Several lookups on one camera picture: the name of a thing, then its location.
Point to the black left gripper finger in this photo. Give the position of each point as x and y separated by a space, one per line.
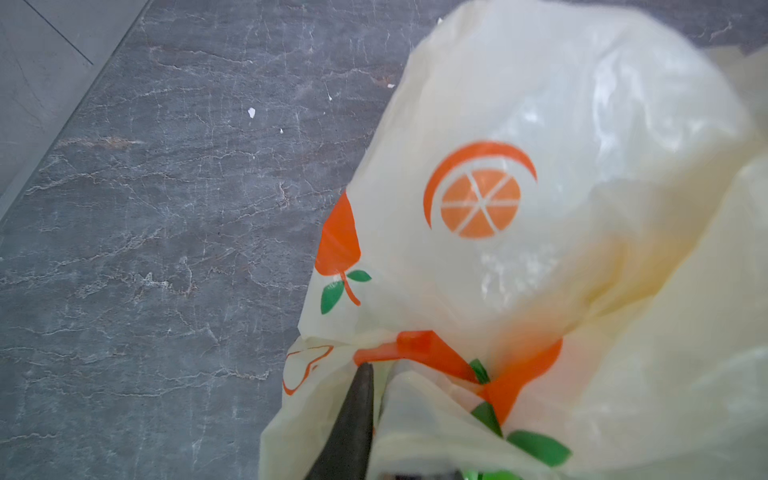
347 450

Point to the green fake vegetable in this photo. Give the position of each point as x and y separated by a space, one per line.
497 475

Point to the cream plastic bag orange print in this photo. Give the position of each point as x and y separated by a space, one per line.
553 254

